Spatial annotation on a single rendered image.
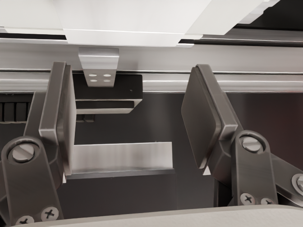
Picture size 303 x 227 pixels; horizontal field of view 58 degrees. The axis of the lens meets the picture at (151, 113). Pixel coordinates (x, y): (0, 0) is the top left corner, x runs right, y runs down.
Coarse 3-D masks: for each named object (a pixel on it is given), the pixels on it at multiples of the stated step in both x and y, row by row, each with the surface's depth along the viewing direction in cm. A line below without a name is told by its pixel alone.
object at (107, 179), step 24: (96, 144) 20; (120, 144) 20; (144, 144) 21; (168, 144) 21; (72, 168) 20; (96, 168) 20; (120, 168) 20; (144, 168) 21; (168, 168) 21; (72, 192) 19; (96, 192) 19; (120, 192) 19; (144, 192) 20; (168, 192) 20; (72, 216) 19; (96, 216) 19
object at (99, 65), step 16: (80, 48) 23; (96, 48) 24; (112, 48) 24; (96, 64) 26; (112, 64) 26; (80, 80) 38; (96, 80) 33; (112, 80) 34; (128, 80) 39; (80, 96) 38; (96, 96) 38; (112, 96) 39; (128, 96) 39; (80, 112) 43; (96, 112) 44; (112, 112) 45; (128, 112) 45
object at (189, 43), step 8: (0, 32) 19; (0, 40) 21; (8, 40) 21; (16, 40) 21; (24, 40) 21; (32, 40) 21; (40, 40) 21; (48, 40) 21; (56, 40) 21; (64, 40) 21; (184, 40) 23; (192, 40) 23
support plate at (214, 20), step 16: (0, 0) 15; (16, 0) 15; (32, 0) 15; (48, 0) 15; (224, 0) 15; (240, 0) 15; (256, 0) 16; (0, 16) 17; (16, 16) 17; (32, 16) 17; (48, 16) 17; (208, 16) 17; (224, 16) 17; (240, 16) 18; (192, 32) 20; (208, 32) 20; (224, 32) 20
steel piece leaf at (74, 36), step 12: (72, 36) 20; (84, 36) 20; (96, 36) 20; (108, 36) 20; (120, 36) 20; (132, 36) 20; (144, 36) 20; (156, 36) 20; (168, 36) 20; (180, 36) 20
